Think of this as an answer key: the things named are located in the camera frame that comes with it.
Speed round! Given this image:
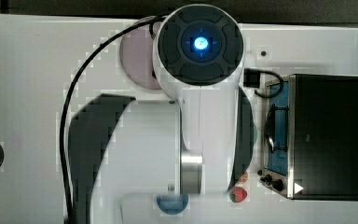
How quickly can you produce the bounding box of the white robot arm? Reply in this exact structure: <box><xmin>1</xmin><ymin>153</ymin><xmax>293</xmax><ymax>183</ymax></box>
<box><xmin>68</xmin><ymin>4</ymin><xmax>253</xmax><ymax>224</ymax></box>

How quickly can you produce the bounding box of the pink round plate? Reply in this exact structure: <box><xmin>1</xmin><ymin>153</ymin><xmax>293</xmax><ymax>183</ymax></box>
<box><xmin>119</xmin><ymin>27</ymin><xmax>160</xmax><ymax>91</ymax></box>

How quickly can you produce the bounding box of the green round plate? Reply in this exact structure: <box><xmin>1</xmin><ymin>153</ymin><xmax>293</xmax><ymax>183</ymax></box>
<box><xmin>253</xmin><ymin>124</ymin><xmax>258</xmax><ymax>146</ymax></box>

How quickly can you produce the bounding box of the orange slice toy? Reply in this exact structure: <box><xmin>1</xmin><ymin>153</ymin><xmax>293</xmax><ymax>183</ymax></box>
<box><xmin>238</xmin><ymin>172</ymin><xmax>248</xmax><ymax>183</ymax></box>

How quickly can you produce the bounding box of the blue bowl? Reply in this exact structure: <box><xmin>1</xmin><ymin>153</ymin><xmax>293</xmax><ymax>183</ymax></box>
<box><xmin>157</xmin><ymin>194</ymin><xmax>189</xmax><ymax>215</ymax></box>

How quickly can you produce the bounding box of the red strawberry toy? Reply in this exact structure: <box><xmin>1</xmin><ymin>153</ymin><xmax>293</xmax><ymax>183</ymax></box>
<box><xmin>229</xmin><ymin>187</ymin><xmax>248</xmax><ymax>203</ymax></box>

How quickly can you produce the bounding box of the black toaster oven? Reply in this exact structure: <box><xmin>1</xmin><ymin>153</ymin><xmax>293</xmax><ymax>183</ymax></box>
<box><xmin>260</xmin><ymin>74</ymin><xmax>358</xmax><ymax>201</ymax></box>

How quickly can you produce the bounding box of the small black camera box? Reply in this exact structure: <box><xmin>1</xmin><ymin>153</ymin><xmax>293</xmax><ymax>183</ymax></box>
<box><xmin>243</xmin><ymin>68</ymin><xmax>261</xmax><ymax>89</ymax></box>

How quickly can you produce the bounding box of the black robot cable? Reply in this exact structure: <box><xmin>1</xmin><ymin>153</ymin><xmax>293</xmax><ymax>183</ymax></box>
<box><xmin>59</xmin><ymin>13</ymin><xmax>169</xmax><ymax>224</ymax></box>

